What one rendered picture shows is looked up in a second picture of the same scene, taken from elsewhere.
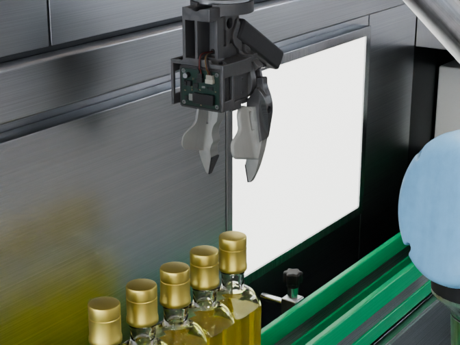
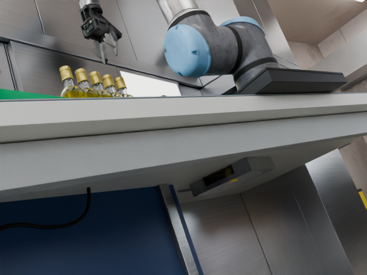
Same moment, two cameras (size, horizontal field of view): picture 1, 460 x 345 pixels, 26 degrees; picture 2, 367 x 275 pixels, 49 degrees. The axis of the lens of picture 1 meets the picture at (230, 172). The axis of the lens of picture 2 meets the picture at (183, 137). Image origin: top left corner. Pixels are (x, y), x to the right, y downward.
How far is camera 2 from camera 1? 1.13 m
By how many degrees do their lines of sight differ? 34
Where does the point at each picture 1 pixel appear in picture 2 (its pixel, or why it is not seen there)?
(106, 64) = (65, 45)
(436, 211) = not seen: outside the picture
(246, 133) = (108, 39)
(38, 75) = (39, 36)
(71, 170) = (57, 65)
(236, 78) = (100, 23)
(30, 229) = (43, 74)
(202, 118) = (98, 46)
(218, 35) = (90, 12)
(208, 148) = (102, 56)
